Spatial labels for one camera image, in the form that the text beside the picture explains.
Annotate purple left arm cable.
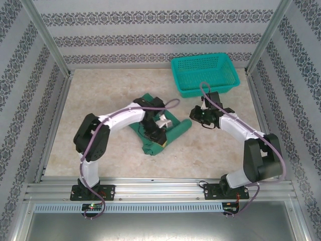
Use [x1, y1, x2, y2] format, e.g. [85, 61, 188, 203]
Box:
[79, 98, 182, 219]

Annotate slotted grey cable duct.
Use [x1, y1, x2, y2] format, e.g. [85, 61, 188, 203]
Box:
[34, 202, 224, 213]

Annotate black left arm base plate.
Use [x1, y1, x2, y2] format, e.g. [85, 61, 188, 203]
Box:
[70, 184, 116, 201]

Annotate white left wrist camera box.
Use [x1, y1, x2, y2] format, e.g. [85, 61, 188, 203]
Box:
[154, 114, 174, 129]

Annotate aluminium mounting rail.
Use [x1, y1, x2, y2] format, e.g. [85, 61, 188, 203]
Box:
[24, 177, 298, 201]

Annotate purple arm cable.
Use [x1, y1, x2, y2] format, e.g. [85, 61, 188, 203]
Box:
[79, 98, 182, 219]
[200, 81, 287, 216]

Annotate aluminium frame post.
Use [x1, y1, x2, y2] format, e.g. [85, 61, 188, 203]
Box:
[245, 0, 293, 73]
[21, 0, 73, 76]

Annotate teal plastic mesh basket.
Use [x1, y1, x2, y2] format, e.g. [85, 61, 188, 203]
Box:
[171, 52, 241, 98]

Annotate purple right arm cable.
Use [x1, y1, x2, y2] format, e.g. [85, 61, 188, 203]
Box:
[200, 81, 287, 216]

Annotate small circuit board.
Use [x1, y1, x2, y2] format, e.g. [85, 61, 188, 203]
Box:
[223, 202, 240, 214]
[81, 203, 105, 211]

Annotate green long pants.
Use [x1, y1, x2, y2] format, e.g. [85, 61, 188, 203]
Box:
[129, 92, 193, 156]

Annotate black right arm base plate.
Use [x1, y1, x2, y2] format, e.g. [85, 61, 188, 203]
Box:
[202, 182, 250, 201]

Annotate metal sheet shelf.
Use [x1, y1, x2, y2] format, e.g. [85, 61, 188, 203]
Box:
[15, 211, 309, 241]

